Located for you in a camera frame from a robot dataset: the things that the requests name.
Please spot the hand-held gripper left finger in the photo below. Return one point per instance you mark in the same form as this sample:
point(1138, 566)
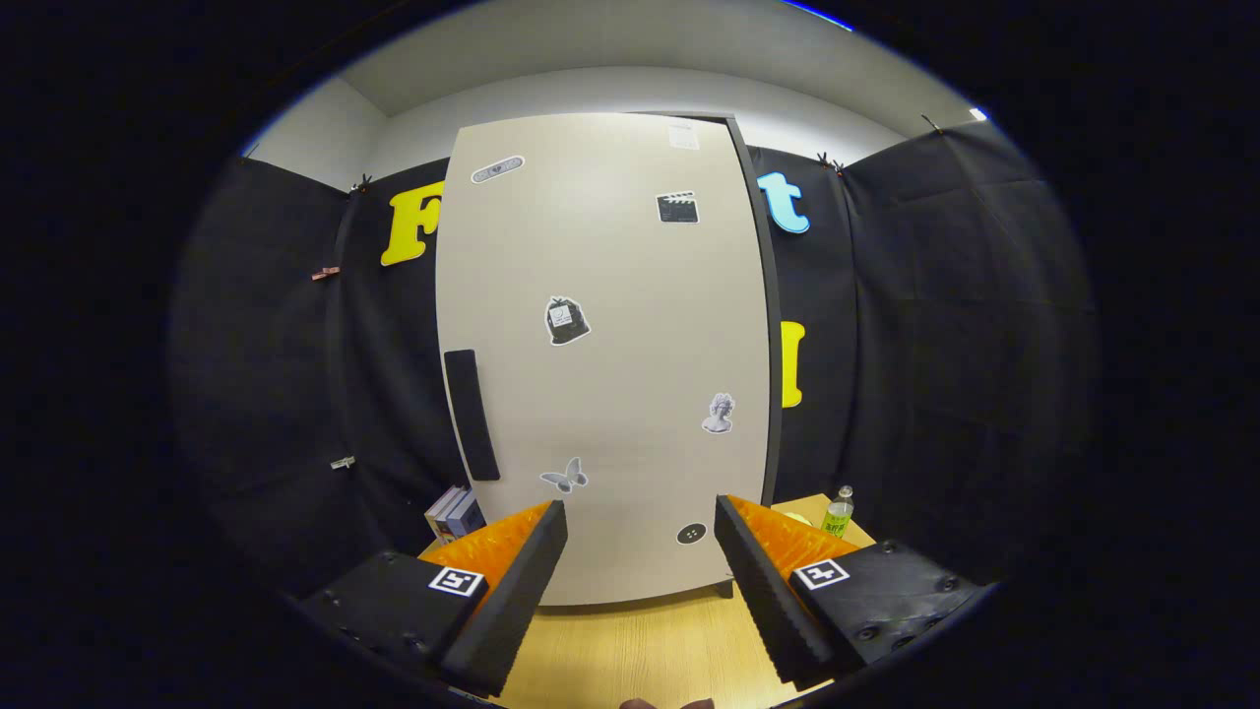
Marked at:
point(512, 601)

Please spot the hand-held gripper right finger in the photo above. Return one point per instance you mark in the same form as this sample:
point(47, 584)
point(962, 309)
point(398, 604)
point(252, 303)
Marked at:
point(766, 601)

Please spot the grey shoe cabinet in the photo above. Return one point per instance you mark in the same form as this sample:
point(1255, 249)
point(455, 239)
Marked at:
point(775, 433)

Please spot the yellow crumpled packet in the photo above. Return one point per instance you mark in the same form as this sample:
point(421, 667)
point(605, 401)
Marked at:
point(799, 519)

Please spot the green drink bottle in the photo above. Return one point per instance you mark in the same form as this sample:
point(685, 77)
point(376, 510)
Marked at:
point(838, 517)

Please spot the pale spine book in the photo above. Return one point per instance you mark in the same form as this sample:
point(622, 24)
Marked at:
point(440, 510)

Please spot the black backdrop cloth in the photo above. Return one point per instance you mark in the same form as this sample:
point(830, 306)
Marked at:
point(256, 394)

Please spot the red clip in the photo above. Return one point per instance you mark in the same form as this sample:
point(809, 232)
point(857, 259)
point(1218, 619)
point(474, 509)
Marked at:
point(325, 273)

